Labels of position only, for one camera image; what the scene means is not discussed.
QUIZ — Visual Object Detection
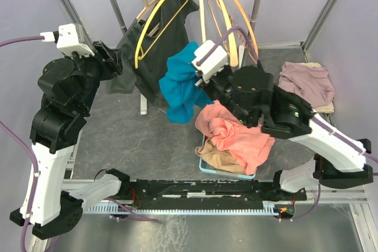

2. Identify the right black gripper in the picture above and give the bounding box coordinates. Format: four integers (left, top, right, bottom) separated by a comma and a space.
195, 65, 254, 127

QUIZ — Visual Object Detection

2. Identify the yellow plastic hanger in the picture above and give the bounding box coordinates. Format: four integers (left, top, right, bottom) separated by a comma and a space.
134, 0, 188, 69

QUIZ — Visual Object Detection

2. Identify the teal blue t shirt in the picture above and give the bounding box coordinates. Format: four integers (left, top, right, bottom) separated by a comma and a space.
159, 42, 213, 124

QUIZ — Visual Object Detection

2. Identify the pink t shirt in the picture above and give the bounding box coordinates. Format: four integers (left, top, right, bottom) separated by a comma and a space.
195, 100, 275, 175

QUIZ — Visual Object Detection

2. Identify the dark grey t shirt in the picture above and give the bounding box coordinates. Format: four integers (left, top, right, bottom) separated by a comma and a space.
106, 0, 199, 107

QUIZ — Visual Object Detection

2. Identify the beige t shirt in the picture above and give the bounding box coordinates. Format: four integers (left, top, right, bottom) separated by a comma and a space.
195, 139, 244, 174

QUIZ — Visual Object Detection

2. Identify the pale peach plastic hanger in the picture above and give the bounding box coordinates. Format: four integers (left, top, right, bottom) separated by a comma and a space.
215, 0, 239, 67

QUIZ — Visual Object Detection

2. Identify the orange plastic hanger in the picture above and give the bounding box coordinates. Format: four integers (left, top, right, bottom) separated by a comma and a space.
212, 0, 260, 64

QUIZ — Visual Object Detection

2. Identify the cream plastic hanger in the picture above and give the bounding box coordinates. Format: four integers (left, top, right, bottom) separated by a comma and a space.
198, 0, 207, 42

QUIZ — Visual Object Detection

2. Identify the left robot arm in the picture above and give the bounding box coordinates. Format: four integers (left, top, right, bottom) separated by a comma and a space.
9, 41, 131, 240

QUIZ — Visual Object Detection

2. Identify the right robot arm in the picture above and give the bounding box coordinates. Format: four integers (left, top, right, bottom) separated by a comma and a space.
194, 65, 373, 199

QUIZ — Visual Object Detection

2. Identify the lilac t shirt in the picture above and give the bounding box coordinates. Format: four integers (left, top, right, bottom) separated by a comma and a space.
278, 62, 336, 109

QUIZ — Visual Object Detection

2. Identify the cream folded t shirt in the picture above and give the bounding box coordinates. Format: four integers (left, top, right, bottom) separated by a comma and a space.
308, 63, 334, 114

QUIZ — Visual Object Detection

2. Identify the light blue plastic basket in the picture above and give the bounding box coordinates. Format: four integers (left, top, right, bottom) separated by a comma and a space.
199, 135, 256, 180

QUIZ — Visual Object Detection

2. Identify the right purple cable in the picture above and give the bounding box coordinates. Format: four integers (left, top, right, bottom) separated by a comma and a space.
196, 26, 378, 222

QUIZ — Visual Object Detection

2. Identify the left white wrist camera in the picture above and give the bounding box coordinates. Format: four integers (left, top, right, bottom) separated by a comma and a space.
40, 23, 95, 57

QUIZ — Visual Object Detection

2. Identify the light blue cable duct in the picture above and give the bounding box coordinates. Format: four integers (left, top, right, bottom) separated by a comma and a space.
84, 201, 280, 214

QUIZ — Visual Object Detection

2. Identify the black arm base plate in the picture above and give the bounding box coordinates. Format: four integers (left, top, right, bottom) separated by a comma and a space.
112, 179, 307, 211

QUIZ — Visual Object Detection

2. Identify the aluminium frame rail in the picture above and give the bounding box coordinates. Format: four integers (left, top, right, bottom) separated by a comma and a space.
62, 179, 368, 204

